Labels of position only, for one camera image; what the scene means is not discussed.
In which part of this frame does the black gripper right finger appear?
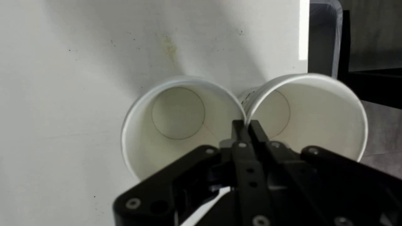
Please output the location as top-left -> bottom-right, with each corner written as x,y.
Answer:
250,119 -> 402,226

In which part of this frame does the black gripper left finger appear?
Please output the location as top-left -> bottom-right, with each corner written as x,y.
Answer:
112,119 -> 274,226

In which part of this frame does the floral print paper cup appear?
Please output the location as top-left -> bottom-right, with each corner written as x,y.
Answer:
240,72 -> 369,161
119,73 -> 247,181

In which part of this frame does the grey trash bin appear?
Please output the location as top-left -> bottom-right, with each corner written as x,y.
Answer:
308,0 -> 402,107

